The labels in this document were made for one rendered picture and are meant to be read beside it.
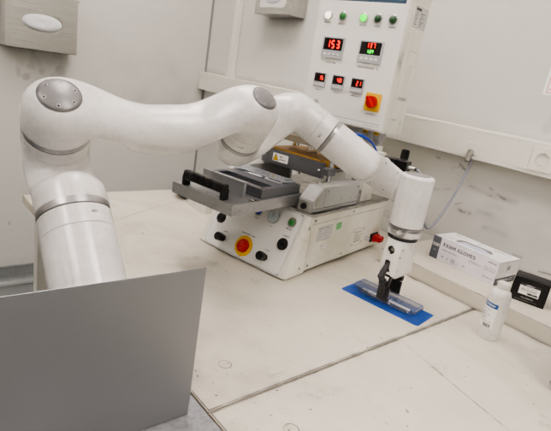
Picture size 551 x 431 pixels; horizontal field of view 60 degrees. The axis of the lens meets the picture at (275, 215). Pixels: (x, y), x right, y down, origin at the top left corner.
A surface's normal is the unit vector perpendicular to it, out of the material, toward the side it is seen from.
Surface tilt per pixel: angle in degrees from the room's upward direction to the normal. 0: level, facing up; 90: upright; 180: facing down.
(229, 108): 62
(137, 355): 90
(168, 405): 90
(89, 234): 44
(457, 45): 90
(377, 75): 90
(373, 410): 0
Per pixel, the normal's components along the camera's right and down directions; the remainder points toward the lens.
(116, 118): 0.80, -0.21
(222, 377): 0.16, -0.94
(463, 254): -0.79, -0.01
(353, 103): -0.62, 0.13
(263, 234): -0.50, -0.29
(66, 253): -0.11, -0.31
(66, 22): 0.62, 0.33
